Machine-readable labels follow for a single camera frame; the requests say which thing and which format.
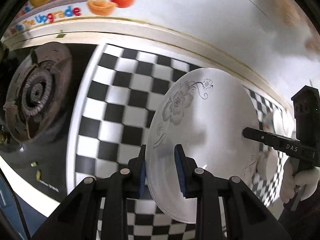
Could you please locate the black gas stove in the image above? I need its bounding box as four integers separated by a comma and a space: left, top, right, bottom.
1, 42, 96, 202

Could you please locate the colourful wall sticker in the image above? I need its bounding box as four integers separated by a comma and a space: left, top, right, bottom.
4, 0, 135, 37

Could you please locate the white floral plate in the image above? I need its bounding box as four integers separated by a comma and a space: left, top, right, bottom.
145, 68, 259, 224

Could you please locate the clear plastic bag with eggs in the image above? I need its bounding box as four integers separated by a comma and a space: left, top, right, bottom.
257, 0, 319, 58

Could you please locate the plain white bowl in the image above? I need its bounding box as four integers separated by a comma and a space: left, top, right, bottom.
257, 148, 278, 180

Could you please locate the white gloved right hand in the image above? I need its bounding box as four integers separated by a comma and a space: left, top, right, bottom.
280, 159, 319, 204

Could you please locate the white bowl blue rim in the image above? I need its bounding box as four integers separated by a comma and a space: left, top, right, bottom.
273, 109, 295, 138

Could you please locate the black white checkered mat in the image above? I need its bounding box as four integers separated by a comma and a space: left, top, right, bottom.
66, 44, 285, 239

